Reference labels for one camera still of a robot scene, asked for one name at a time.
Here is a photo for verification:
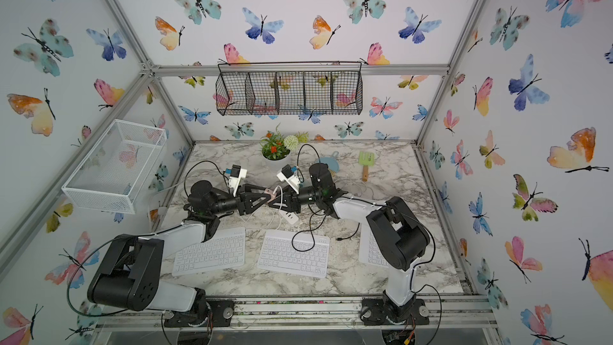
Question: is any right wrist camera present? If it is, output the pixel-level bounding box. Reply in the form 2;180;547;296
277;165;301;193

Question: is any thin white charging cable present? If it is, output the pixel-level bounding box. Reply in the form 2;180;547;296
238;186;288;232

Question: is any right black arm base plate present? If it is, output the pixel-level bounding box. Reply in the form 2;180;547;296
359;295;429;327

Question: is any white mesh wall basket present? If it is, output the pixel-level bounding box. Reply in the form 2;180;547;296
62;119;167;214

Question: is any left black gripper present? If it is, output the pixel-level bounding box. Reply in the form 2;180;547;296
209;185;270;219

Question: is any black wire wall basket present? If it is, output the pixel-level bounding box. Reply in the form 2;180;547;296
214;61;363;116

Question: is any black charging cable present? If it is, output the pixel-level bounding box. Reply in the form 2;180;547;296
291;203;361;253

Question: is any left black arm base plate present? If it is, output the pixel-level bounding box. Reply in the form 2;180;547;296
163;300;236;329

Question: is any white power strip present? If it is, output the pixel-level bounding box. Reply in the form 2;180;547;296
279;209;299;225

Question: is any white potted flower plant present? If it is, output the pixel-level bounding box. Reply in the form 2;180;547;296
260;128;310;170

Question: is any white wireless keyboard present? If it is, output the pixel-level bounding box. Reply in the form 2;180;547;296
172;227;246;276
359;225;389;268
257;230;330;279

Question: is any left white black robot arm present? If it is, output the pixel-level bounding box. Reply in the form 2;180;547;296
87;180;272;312

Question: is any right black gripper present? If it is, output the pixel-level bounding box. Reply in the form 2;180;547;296
268;184;324;216

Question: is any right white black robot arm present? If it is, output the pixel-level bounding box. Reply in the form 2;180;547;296
271;162;431;308

